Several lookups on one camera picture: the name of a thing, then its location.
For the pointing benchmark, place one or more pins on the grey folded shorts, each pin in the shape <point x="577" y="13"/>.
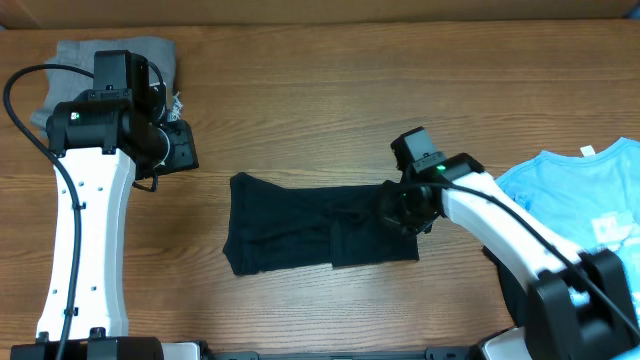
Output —
<point x="66" y="85"/>

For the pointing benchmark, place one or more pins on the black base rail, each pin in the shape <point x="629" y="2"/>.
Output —
<point x="345" y="355"/>

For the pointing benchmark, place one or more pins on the blue frayed denim garment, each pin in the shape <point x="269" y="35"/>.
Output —
<point x="175" y="108"/>

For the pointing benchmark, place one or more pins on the black t-shirt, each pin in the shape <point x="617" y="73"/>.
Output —
<point x="274" y="228"/>

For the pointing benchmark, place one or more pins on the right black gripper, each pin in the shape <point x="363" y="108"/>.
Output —
<point x="400" y="212"/>

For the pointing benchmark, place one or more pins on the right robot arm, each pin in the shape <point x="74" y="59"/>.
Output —
<point x="578" y="304"/>

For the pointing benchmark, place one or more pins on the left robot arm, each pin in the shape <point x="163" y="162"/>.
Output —
<point x="111" y="139"/>

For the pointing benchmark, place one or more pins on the light blue t-shirt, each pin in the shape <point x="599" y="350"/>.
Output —
<point x="591" y="200"/>

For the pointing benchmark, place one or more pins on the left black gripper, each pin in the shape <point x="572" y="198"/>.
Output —
<point x="186" y="155"/>

